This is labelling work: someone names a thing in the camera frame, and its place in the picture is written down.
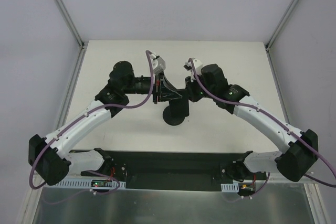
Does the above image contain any black round-base phone stand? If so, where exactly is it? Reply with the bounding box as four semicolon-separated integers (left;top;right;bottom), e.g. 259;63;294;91
162;106;185;126

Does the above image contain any black smartphone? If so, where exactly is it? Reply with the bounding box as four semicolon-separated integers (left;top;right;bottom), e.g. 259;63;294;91
169;89;190;119

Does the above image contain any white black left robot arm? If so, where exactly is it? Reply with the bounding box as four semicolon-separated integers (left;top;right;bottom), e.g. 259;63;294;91
28;58;188;186

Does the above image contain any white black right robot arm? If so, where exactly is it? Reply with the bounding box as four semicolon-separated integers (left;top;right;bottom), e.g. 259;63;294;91
184;59;318;182

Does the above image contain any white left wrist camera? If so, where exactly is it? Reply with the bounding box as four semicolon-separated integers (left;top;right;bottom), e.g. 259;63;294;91
150;53;166;74

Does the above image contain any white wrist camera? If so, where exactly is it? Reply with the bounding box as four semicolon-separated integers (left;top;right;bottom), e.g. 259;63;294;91
184;58;203;82
150;53;166;74

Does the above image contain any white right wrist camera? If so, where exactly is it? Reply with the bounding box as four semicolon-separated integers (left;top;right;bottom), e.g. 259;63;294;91
184;58;203;82

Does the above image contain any aluminium left frame post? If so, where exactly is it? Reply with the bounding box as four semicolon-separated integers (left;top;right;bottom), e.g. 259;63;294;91
39;0;87;49

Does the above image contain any aluminium frame post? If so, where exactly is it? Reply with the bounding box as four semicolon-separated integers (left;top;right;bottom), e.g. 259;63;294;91
265;0;301;52
39;0;87;49

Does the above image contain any white right cable duct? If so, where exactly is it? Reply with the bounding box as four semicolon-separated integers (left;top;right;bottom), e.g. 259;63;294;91
220;183;239;193

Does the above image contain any white cable duct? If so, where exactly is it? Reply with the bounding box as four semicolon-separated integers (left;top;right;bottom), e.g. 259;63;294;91
53;178;126;190
220;183;239;193

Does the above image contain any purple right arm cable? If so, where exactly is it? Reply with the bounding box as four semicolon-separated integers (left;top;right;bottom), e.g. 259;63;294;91
188;58;336;187

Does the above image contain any white left cable duct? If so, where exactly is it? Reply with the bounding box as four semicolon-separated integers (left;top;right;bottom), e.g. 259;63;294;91
53;178;126;190

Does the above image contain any aluminium right frame post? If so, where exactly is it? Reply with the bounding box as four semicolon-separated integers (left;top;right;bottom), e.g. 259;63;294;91
265;0;301;52

